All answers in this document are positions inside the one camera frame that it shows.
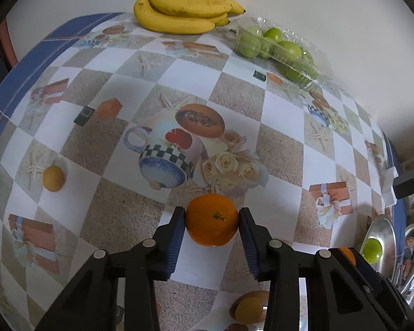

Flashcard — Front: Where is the black rectangular device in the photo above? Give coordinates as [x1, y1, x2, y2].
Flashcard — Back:
[392, 170, 414, 199]

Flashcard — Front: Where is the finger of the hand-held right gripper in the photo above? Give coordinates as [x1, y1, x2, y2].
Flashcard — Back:
[329, 246, 387, 293]

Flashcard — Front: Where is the yellow banana bunch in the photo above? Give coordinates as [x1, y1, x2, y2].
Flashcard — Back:
[133, 0, 246, 35]

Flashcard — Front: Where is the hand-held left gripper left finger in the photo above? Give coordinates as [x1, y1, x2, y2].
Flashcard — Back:
[38, 207, 187, 331]

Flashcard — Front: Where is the orange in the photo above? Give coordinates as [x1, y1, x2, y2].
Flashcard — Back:
[185, 194, 240, 248]
[337, 246, 357, 266]

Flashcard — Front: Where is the pile of green jujubes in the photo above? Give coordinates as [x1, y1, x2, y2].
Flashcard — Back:
[237, 24, 320, 85]

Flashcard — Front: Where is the checkered printed tablecloth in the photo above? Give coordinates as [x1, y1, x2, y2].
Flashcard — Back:
[0, 12, 409, 331]

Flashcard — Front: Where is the small yellow-brown round longan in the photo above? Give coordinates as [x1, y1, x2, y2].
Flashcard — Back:
[235, 297, 264, 323]
[42, 165, 66, 192]

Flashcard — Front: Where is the white plastic stand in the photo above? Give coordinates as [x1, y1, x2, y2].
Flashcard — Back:
[383, 166, 399, 207]

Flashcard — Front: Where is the single green jujube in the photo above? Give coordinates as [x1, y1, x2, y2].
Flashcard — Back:
[362, 239, 383, 263]

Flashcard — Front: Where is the clear plastic clamshell container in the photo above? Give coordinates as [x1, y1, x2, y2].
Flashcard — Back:
[233, 17, 328, 92]

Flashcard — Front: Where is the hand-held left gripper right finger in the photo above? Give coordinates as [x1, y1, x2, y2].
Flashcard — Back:
[239, 207, 390, 331]

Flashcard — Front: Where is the red wooden bar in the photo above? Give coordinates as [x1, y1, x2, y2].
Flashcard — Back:
[0, 19, 18, 68]

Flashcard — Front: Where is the oval metal tray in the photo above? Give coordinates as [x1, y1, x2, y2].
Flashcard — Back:
[360, 214, 397, 273]

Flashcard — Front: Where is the patterned dish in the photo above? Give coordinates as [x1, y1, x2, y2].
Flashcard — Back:
[393, 222, 414, 309]

